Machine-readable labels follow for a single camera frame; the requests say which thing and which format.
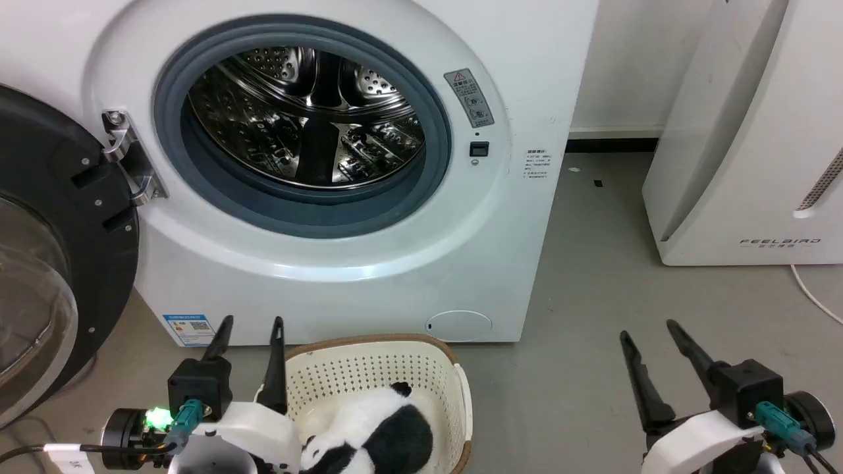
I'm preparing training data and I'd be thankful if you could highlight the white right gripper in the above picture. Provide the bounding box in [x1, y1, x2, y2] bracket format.
[619, 319, 769, 474]

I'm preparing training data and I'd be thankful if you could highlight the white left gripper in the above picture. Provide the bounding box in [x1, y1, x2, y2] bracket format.
[167, 315, 304, 474]

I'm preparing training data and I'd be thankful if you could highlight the black and white plush panda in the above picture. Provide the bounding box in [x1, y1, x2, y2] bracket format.
[300, 382, 437, 474]

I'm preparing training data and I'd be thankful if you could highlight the black washing machine door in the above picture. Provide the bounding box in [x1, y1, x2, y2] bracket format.
[0, 85, 140, 429]

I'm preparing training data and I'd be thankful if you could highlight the metal washing machine door hinge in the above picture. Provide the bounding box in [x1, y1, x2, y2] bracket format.
[101, 110, 167, 207]

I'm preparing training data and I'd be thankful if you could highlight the stainless steel washing machine drum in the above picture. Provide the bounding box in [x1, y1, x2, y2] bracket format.
[187, 46, 426, 191]

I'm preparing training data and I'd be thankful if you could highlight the blue energy label sticker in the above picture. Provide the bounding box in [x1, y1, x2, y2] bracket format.
[162, 313, 218, 348]

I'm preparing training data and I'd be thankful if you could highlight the white perforated laundry basket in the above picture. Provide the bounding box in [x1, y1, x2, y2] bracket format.
[254, 333, 474, 474]

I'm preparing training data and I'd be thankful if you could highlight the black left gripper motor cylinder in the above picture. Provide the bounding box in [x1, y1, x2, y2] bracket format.
[101, 408, 173, 469]

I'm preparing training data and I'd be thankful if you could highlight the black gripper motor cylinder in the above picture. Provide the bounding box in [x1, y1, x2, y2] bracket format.
[782, 391, 836, 454]
[101, 408, 173, 469]

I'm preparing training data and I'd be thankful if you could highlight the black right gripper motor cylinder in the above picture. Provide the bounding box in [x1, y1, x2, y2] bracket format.
[782, 391, 836, 454]

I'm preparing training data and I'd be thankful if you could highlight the white front-load washing machine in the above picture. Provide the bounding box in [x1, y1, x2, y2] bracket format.
[0, 0, 601, 348]

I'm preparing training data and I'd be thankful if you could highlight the oval drain filter cover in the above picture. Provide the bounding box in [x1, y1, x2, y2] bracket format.
[425, 310, 493, 342]

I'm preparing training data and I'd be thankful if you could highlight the black baseboard strip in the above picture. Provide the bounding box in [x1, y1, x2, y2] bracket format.
[565, 138, 660, 154]

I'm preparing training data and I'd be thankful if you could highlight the white air purifier appliance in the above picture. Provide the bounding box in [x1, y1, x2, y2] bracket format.
[642, 0, 843, 267]

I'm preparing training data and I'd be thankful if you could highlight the small printed text label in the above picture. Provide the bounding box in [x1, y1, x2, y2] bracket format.
[524, 149, 551, 181]

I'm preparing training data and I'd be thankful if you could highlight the grey rubber door gasket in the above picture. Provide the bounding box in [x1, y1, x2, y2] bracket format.
[153, 14, 453, 239]

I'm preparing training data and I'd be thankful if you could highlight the grey warning sticker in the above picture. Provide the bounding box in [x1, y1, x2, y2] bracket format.
[443, 68, 495, 129]

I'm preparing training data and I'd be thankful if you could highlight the teal-plug left gripper cable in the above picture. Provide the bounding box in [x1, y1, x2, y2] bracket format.
[163, 399, 204, 456]

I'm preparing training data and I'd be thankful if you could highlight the teal-plug gripper cable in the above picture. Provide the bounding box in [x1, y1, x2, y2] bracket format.
[163, 399, 204, 456]
[755, 401, 843, 474]

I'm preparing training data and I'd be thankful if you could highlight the teal-plug right gripper cable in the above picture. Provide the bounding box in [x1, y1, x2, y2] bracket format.
[755, 401, 843, 474]

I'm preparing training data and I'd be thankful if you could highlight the white power cable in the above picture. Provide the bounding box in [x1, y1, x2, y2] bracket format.
[790, 264, 843, 327]

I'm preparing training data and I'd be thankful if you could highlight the black cable with white tag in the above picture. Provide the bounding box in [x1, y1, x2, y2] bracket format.
[0, 442, 177, 469]

